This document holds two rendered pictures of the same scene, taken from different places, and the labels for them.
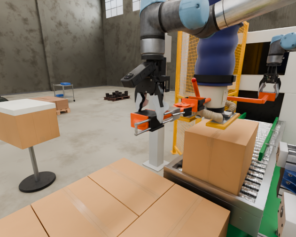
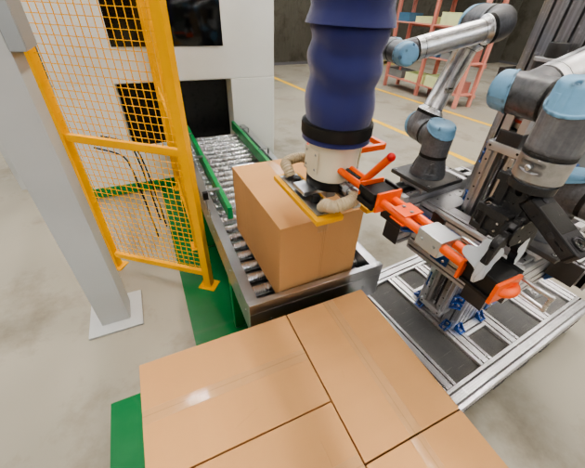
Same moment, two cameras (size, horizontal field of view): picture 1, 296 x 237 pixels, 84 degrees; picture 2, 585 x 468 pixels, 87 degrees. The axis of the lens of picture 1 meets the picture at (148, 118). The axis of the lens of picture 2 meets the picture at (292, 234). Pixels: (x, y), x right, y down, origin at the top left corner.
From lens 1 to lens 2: 0.97 m
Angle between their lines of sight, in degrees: 62
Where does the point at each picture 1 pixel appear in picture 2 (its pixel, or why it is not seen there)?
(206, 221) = (368, 320)
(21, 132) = not seen: outside the picture
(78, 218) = not seen: outside the picture
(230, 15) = not seen: hidden behind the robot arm
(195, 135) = (300, 227)
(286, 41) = (407, 56)
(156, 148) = (113, 286)
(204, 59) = (352, 101)
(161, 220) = (349, 371)
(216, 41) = (376, 65)
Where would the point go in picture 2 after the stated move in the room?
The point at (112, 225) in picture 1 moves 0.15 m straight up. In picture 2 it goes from (336, 454) to (343, 435)
